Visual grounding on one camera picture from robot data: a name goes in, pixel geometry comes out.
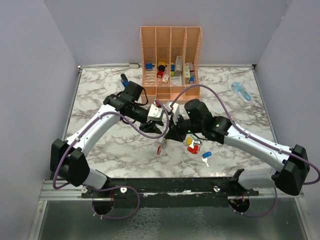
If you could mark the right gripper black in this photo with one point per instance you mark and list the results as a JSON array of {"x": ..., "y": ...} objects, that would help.
[{"x": 174, "y": 132}]

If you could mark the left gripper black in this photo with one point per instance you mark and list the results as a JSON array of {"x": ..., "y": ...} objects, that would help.
[{"x": 151, "y": 127}]

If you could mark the metal key holder red handle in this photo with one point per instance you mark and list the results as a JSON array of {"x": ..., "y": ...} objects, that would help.
[{"x": 161, "y": 146}]

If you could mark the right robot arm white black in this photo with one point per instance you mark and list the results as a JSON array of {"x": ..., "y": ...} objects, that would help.
[{"x": 288, "y": 168}]

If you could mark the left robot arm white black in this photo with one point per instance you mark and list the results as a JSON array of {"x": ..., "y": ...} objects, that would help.
[{"x": 68, "y": 158}]

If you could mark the yellow key tag with key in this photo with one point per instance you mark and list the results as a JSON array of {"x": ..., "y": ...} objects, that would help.
[{"x": 189, "y": 141}]

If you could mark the green key tag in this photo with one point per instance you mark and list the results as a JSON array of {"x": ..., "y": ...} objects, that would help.
[{"x": 194, "y": 137}]

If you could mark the red key tag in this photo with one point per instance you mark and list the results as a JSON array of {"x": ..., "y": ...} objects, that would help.
[{"x": 194, "y": 149}]

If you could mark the blue key tag with key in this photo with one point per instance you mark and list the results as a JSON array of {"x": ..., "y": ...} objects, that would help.
[{"x": 205, "y": 157}]

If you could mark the blue black stapler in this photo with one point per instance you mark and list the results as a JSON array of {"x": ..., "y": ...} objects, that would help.
[{"x": 124, "y": 80}]

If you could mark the blue cylinder in organizer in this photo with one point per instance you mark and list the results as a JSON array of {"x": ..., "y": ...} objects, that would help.
[{"x": 191, "y": 80}]

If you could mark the black red stamp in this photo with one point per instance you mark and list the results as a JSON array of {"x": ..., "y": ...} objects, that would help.
[{"x": 161, "y": 70}]

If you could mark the blue cube in organizer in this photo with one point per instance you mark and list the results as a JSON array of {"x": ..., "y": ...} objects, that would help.
[{"x": 149, "y": 66}]

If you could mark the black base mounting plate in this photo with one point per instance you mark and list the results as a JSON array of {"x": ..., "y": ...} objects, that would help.
[{"x": 124, "y": 192}]

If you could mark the yellow block in organizer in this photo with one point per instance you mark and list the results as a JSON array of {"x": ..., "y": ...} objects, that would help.
[{"x": 161, "y": 63}]

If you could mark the white red box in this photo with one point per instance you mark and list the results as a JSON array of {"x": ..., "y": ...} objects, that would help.
[{"x": 189, "y": 72}]

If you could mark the peach desk organizer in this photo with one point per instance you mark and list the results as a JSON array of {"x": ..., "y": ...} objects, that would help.
[{"x": 164, "y": 44}]

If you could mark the tall grey box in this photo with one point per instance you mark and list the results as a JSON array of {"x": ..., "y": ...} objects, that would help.
[{"x": 178, "y": 66}]

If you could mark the packaged blue toothbrush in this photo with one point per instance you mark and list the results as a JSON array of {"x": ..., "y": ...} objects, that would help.
[{"x": 241, "y": 92}]

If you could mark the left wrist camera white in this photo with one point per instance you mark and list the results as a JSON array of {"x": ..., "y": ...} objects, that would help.
[{"x": 155, "y": 113}]

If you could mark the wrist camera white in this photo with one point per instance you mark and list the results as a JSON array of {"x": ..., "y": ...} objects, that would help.
[
  {"x": 155, "y": 113},
  {"x": 174, "y": 111}
]

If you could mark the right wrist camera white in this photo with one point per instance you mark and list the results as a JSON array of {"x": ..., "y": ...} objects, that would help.
[{"x": 174, "y": 111}]

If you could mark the white plug on rail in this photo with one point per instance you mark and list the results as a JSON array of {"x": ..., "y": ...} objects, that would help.
[{"x": 134, "y": 66}]

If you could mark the aluminium frame rail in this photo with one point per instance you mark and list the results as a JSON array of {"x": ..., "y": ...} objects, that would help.
[{"x": 73, "y": 193}]

